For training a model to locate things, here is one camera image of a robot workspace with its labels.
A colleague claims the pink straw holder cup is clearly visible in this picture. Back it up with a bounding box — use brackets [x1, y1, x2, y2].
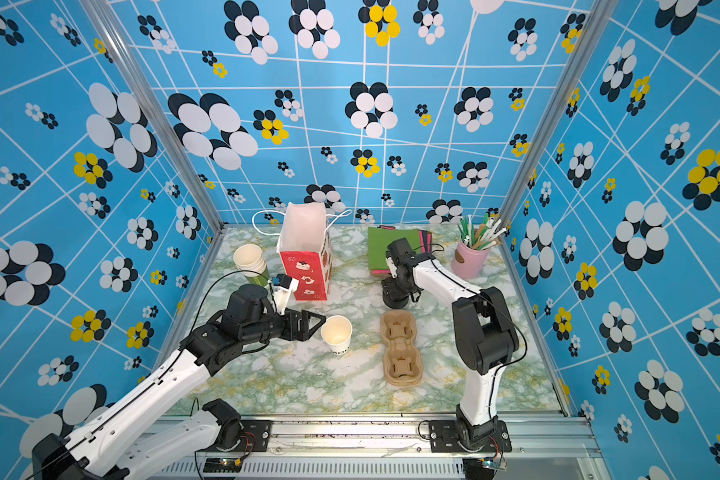
[451, 241, 489, 280]

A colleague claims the red white paper bag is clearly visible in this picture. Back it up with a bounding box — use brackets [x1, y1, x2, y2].
[276, 202, 332, 301]

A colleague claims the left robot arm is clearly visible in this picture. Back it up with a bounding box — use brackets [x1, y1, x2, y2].
[30, 284, 326, 479]

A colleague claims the black cup lid stack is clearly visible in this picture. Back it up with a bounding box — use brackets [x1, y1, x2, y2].
[381, 277, 409, 309]

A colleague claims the green paper cup stack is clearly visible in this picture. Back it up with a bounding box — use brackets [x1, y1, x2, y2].
[233, 243, 270, 287]

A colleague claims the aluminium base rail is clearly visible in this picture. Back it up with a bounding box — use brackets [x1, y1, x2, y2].
[153, 412, 611, 479]

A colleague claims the colourful napkin stack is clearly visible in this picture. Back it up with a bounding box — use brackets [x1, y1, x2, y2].
[367, 227, 433, 275]

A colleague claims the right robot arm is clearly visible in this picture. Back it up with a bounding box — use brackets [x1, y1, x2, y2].
[380, 239, 527, 457]

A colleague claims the white paper cup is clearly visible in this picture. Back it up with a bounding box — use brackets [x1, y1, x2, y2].
[320, 315, 353, 355]

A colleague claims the brown pulp cup carrier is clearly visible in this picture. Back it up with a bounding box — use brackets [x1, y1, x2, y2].
[380, 310, 423, 387]

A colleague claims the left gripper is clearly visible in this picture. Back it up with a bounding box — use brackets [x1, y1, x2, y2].
[243, 306, 328, 347]

